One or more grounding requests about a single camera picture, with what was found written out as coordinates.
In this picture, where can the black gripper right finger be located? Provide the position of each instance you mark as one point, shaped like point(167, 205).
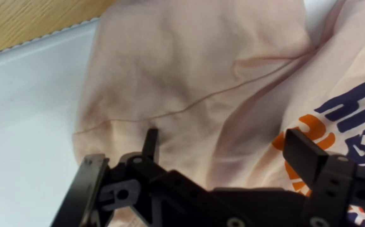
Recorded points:
point(335, 180)

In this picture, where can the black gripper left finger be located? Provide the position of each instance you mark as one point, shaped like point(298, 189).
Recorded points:
point(97, 190)

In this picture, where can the pale pink printed shirt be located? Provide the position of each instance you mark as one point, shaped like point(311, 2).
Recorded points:
point(222, 80)

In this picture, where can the white plastic basket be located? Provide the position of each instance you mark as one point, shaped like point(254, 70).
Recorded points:
point(40, 87)

